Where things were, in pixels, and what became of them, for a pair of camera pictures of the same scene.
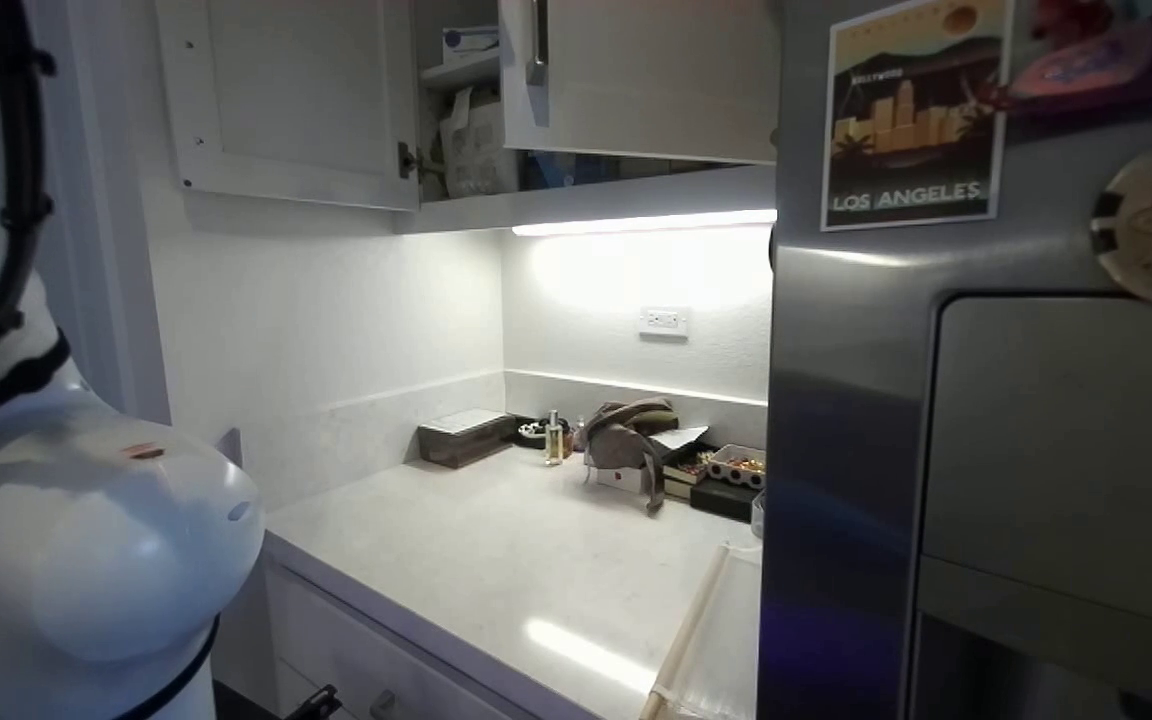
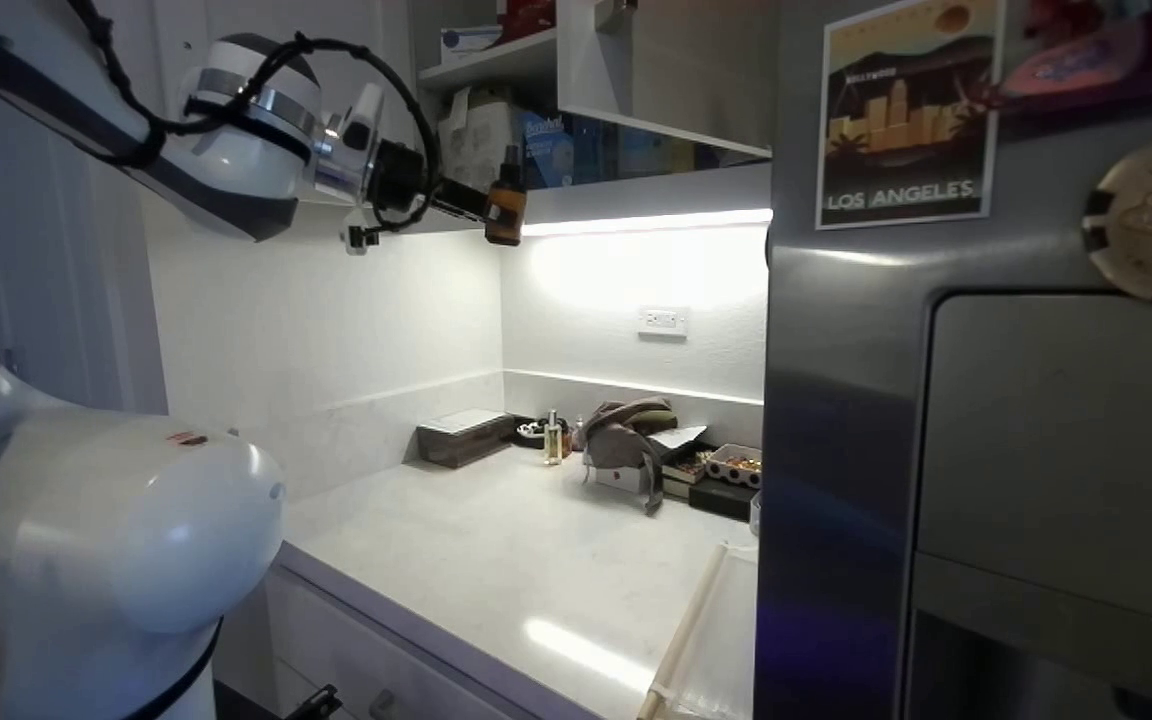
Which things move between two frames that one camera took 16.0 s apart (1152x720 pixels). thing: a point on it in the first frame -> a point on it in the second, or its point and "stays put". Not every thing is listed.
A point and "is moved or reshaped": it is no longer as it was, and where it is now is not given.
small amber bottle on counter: (552, 436) stays put
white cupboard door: (643, 78) is moved or reshaped
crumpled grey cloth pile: (620, 457) stays put
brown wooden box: (466, 436) stays put
